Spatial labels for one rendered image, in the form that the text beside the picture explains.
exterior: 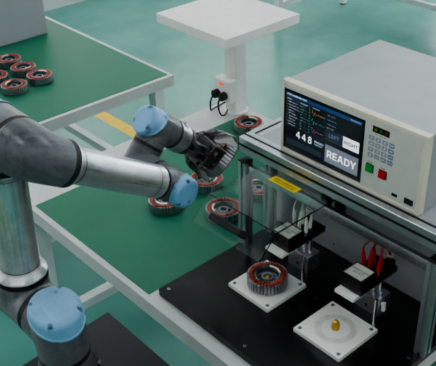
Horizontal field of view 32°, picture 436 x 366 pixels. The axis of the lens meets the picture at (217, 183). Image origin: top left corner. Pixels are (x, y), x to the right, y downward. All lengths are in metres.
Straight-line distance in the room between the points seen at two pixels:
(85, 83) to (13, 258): 1.78
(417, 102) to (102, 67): 1.95
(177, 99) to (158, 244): 2.69
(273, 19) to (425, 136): 1.10
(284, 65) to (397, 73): 3.41
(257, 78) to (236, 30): 2.60
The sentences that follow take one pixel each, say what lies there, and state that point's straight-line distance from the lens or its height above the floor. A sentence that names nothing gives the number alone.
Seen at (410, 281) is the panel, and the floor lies 0.82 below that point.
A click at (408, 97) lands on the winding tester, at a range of 1.85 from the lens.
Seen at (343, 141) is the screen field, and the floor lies 1.22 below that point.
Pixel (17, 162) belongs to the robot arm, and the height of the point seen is 1.41.
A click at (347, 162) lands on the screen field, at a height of 1.17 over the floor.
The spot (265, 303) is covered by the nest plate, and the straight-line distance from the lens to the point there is 2.01.
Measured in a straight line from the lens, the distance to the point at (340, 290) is 1.91.
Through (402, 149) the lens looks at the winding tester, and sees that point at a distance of 1.73.
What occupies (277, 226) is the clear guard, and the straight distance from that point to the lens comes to 1.79.
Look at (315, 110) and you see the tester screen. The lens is 1.86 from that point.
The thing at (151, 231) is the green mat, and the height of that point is 0.75.
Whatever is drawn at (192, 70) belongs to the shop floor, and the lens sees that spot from 5.29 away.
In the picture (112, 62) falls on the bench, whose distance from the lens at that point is 3.54.
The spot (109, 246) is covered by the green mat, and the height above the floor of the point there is 0.75.
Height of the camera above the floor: 2.10
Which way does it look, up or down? 32 degrees down
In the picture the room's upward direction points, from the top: 2 degrees counter-clockwise
